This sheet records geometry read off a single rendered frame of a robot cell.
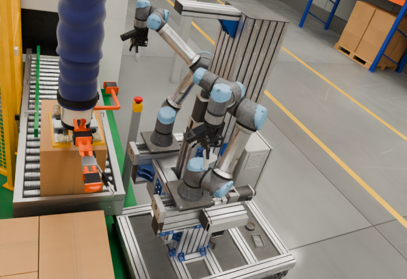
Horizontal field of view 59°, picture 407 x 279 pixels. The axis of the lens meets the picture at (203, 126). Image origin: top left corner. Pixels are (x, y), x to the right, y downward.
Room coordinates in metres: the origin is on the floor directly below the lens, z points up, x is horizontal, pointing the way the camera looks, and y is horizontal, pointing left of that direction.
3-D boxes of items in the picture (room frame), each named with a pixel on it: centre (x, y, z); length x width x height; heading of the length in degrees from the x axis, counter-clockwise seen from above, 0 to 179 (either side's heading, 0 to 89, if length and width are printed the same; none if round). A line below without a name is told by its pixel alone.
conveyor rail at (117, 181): (2.85, 0.98, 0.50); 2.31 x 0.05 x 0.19; 28
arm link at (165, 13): (2.06, 0.43, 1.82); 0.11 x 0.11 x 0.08; 4
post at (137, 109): (2.41, 0.54, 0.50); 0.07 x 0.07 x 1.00; 28
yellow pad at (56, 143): (1.70, 0.83, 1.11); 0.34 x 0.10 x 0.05; 32
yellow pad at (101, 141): (1.80, 0.67, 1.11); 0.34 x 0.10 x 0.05; 32
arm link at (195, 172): (1.54, -0.04, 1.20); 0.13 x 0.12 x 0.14; 64
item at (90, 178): (1.23, 0.44, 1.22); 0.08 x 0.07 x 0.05; 32
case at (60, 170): (1.99, 0.88, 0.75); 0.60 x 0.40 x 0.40; 28
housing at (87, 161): (1.35, 0.50, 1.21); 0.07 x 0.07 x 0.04; 32
